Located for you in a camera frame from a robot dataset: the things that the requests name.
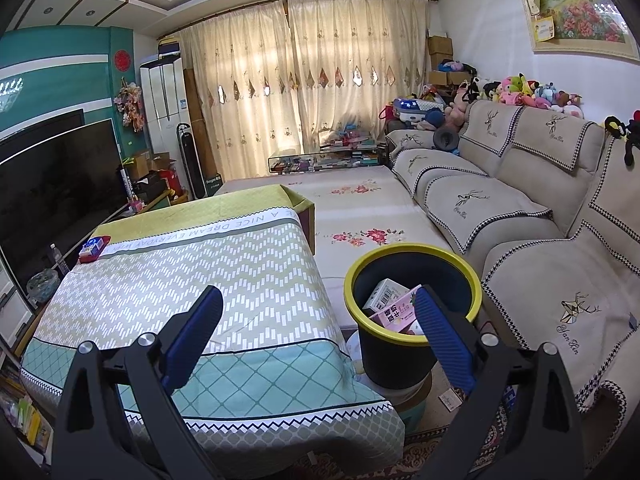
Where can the white and green cardboard box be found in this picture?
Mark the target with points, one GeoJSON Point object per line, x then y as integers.
{"type": "Point", "coordinates": [387, 292]}

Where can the framed flower painting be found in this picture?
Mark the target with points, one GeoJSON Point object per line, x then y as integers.
{"type": "Point", "coordinates": [580, 5]}

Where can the open cardboard box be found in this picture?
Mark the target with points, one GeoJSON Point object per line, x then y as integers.
{"type": "Point", "coordinates": [142, 162]}

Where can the crystal wall lamp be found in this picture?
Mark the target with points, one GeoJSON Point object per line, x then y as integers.
{"type": "Point", "coordinates": [10, 87]}

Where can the flat black television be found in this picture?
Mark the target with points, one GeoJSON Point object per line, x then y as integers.
{"type": "Point", "coordinates": [40, 130]}

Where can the pink carton box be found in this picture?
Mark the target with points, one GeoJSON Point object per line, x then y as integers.
{"type": "Point", "coordinates": [397, 317]}

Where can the glass coffee table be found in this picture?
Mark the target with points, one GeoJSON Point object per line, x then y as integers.
{"type": "Point", "coordinates": [325, 162]}

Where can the white floral sheet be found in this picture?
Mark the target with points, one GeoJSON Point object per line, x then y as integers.
{"type": "Point", "coordinates": [360, 210]}

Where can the large curved black television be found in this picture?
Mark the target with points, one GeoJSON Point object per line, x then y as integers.
{"type": "Point", "coordinates": [55, 195]}

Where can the glass ashtray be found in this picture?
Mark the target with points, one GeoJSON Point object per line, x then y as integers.
{"type": "Point", "coordinates": [42, 285]}

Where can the white standing air conditioner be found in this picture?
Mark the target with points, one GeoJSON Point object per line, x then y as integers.
{"type": "Point", "coordinates": [165, 95]}

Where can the green patterned tablecloth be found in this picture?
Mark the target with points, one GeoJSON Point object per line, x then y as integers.
{"type": "Point", "coordinates": [225, 270]}

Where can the black tower fan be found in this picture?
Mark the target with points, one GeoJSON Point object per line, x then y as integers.
{"type": "Point", "coordinates": [192, 165]}

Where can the beige sofa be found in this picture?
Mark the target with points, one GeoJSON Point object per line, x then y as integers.
{"type": "Point", "coordinates": [525, 195]}

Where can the yellow-rimmed black trash bin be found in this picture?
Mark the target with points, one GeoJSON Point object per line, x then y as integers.
{"type": "Point", "coordinates": [390, 360]}

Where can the stack of cardboard boxes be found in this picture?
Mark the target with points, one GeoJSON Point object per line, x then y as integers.
{"type": "Point", "coordinates": [440, 50]}

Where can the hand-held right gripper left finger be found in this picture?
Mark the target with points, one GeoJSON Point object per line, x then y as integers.
{"type": "Point", "coordinates": [192, 340]}

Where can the round pale plastic stool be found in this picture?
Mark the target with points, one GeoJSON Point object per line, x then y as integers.
{"type": "Point", "coordinates": [405, 405]}

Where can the cream curtains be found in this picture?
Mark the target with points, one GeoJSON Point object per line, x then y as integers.
{"type": "Point", "coordinates": [300, 85]}

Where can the red round wall ornament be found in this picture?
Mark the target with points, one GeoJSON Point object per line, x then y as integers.
{"type": "Point", "coordinates": [122, 59]}

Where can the red and blue packet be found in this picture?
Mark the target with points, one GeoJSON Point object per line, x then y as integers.
{"type": "Point", "coordinates": [95, 247]}

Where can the pile of plush toys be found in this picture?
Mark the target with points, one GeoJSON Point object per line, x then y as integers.
{"type": "Point", "coordinates": [520, 90]}

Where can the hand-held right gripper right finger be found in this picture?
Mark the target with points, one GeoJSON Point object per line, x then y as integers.
{"type": "Point", "coordinates": [440, 335]}

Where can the red fire extinguisher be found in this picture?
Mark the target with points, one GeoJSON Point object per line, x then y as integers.
{"type": "Point", "coordinates": [170, 182]}

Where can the dark grey neck pillow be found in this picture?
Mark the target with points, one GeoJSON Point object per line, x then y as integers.
{"type": "Point", "coordinates": [445, 137]}

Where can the shelf of books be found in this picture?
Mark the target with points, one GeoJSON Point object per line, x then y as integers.
{"type": "Point", "coordinates": [25, 410]}

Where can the clear water bottle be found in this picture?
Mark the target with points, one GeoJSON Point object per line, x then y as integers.
{"type": "Point", "coordinates": [59, 260]}

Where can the artificial flower wall decoration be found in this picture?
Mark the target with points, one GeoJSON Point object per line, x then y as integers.
{"type": "Point", "coordinates": [131, 105]}

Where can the small white paper card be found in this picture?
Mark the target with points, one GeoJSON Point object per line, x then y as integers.
{"type": "Point", "coordinates": [450, 400]}

